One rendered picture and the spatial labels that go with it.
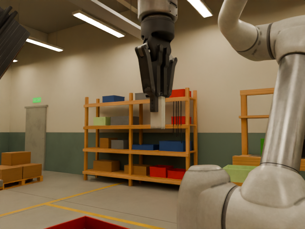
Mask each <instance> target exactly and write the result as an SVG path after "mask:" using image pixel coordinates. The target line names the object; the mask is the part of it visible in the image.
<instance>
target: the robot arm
mask: <svg viewBox="0 0 305 229"><path fill-rule="evenodd" d="M247 1H248V0H224V2H223V5H222V7H221V10H220V13H219V16H218V26H219V29H220V31H221V33H222V34H223V35H224V37H225V38H226V39H227V41H228V42H229V43H230V45H231V46H232V48H233V49H234V50H235V51H236V52H237V53H238V54H240V55H241V56H243V57H245V58H247V59H249V60H252V61H264V60H276V61H277V63H278V65H279V68H278V72H277V78H276V82H275V88H274V94H273V98H272V103H271V109H270V114H269V119H268V124H267V129H266V135H265V140H264V145H263V150H262V154H261V160H260V166H258V167H256V168H254V169H253V170H252V171H250V172H249V174H248V176H247V178H246V179H245V181H244V183H243V184H242V186H238V185H236V184H234V183H233V182H231V180H230V176H229V174H228V173H227V172H226V171H225V170H224V169H222V168H221V167H220V166H218V165H212V164H202V165H193V166H191V167H190V168H189V169H188V171H186V172H185V174H184V176H183V179H182V181H181V184H180V187H179V192H178V199H177V229H305V180H304V179H303V178H302V176H301V175H299V172H300V163H301V156H302V149H303V142H304V135H305V15H300V16H295V17H290V18H287V19H283V20H280V21H277V22H274V23H269V24H264V25H256V26H253V25H252V24H249V23H246V22H244V21H242V20H239V18H240V15H241V13H242V11H243V9H244V7H245V5H246V3H247ZM177 3H178V0H138V21H139V22H140V23H141V38H142V40H143V45H141V46H137V47H135V52H136V54H137V57H138V63H139V69H140V75H141V82H142V88H143V93H144V94H147V95H145V96H146V98H150V112H151V129H165V99H166V98H169V97H170V96H171V95H172V86H173V79H174V72H175V66H176V64H177V57H174V58H173V56H172V55H171V46H170V43H171V41H172V40H173V39H174V36H175V24H174V23H175V22H176V21H177Z"/></svg>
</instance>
